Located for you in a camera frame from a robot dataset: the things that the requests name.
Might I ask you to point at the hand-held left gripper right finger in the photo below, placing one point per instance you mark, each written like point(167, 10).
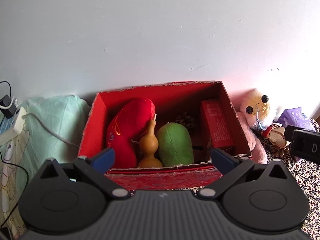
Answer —
point(222, 158)

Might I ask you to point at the dark floral blanket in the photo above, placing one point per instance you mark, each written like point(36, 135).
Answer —
point(308, 180)

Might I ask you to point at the green plush toy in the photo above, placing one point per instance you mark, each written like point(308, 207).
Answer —
point(175, 145)

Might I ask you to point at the white fluffy ornament blue tassel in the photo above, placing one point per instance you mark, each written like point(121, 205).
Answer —
point(262, 106)

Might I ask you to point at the mint green printed pillow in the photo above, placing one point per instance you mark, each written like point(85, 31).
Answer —
point(50, 115)

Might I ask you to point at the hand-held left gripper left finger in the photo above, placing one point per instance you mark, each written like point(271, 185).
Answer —
point(103, 157)

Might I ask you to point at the tan sandal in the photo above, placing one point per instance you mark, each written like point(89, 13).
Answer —
point(276, 135)

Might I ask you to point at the brown pine cone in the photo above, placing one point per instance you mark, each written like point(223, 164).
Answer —
point(185, 121)

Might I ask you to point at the white power strip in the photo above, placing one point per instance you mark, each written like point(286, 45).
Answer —
point(18, 122)

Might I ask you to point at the black charger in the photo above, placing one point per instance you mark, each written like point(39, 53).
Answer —
point(7, 105)

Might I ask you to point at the red cardboard box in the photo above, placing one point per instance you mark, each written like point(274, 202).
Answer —
point(162, 180)

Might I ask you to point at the red plush toy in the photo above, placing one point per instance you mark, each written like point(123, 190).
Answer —
point(130, 122)

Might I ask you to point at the pink plush toy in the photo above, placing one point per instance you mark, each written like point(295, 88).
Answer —
point(252, 140)

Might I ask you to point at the small red carton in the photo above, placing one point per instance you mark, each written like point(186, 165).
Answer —
point(217, 125)

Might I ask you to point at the brown gourd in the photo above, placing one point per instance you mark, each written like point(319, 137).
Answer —
point(148, 146)

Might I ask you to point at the purple tissue pack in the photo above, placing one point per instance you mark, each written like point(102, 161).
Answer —
point(295, 117)

